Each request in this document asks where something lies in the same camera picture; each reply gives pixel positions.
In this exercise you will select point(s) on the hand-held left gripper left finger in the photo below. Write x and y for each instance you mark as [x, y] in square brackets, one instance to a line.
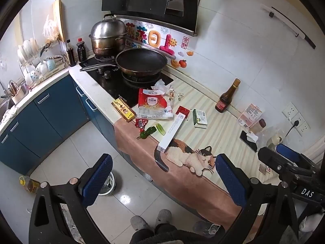
[97, 180]

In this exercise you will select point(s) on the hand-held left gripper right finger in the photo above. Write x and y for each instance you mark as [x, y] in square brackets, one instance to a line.
[229, 180]

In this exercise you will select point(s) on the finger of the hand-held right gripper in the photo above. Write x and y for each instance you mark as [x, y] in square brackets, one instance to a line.
[269, 158]
[287, 151]

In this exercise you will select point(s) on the white trash can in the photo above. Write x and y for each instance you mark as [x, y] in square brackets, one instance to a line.
[109, 186]

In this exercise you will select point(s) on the red snack wrapper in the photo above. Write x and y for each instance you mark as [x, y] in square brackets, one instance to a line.
[141, 124]

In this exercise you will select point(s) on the yellow box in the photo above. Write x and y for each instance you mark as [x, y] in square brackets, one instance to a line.
[123, 109]

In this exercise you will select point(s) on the long white box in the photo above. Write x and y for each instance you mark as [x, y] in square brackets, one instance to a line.
[171, 132]

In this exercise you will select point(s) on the black phone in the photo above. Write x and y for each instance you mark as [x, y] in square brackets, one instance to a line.
[246, 142]

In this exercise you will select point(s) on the white sack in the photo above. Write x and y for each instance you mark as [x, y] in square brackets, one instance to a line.
[312, 221]

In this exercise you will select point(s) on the jar with brown lid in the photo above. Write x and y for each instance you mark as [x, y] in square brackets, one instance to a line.
[261, 125]

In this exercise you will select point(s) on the cat print counter mat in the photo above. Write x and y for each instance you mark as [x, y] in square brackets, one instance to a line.
[215, 137]

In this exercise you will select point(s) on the pink white packet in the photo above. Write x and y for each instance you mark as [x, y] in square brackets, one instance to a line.
[250, 114]

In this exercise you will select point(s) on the grey slipper with trim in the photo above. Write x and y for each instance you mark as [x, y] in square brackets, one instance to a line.
[205, 228]

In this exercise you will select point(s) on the blue kitchen cabinet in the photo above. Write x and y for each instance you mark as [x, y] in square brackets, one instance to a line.
[101, 122]
[38, 122]

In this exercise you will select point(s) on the yellow oil bottle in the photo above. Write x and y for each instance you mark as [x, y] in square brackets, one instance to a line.
[31, 185]

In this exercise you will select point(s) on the green pepper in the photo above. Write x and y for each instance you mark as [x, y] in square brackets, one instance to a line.
[147, 133]

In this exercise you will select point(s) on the green and white box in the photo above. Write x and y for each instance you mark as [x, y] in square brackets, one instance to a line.
[199, 118]

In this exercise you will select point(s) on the brown glass sauce bottle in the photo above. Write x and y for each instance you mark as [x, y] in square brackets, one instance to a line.
[224, 101]

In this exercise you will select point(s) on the cucumber piece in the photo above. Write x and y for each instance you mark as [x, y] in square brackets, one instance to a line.
[160, 128]

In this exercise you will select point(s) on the red flat packet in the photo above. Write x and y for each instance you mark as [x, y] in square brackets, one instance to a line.
[183, 111]

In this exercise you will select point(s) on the red and white snack bag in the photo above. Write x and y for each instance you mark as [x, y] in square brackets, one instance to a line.
[152, 104]

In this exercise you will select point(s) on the black glass gas stove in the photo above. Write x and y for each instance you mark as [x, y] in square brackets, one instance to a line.
[111, 86]

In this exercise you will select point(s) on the small silver wrapper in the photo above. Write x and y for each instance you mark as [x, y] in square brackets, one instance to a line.
[180, 95]

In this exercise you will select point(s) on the small candy wrapper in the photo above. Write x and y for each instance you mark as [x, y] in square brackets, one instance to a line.
[171, 95]

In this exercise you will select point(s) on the white rag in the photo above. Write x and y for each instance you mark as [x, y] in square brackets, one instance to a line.
[9, 115]

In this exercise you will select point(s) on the crumpled white tissue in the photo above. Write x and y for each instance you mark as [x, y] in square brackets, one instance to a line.
[161, 85]

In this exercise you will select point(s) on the chopstick holder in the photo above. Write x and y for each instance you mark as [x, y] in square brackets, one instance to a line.
[19, 96]

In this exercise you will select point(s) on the metal dish rack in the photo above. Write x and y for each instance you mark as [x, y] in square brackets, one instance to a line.
[57, 68]

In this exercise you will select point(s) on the dotted white bowl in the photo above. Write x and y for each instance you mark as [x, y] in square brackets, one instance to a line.
[34, 75]

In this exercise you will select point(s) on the light blue cup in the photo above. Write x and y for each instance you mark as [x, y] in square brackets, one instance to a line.
[51, 64]

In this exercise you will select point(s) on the black frying pan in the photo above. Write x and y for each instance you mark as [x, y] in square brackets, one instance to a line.
[141, 61]

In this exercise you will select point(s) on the dark bottle with red cap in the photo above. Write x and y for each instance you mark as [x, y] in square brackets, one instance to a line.
[81, 52]

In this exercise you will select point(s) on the steel steamer pot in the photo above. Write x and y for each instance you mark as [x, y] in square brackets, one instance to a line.
[108, 35]

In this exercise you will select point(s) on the hanging clear plastic bag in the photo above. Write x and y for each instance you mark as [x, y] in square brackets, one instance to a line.
[49, 29]

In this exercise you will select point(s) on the wooden cutting board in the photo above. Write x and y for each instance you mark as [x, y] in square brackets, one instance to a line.
[61, 17]

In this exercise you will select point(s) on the white wall power outlets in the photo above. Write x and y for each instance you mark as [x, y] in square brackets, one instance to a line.
[290, 109]

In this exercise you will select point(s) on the white wall rail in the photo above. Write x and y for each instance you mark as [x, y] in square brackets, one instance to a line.
[287, 17]

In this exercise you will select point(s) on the colourful wall decal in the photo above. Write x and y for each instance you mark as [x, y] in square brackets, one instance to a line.
[155, 39]

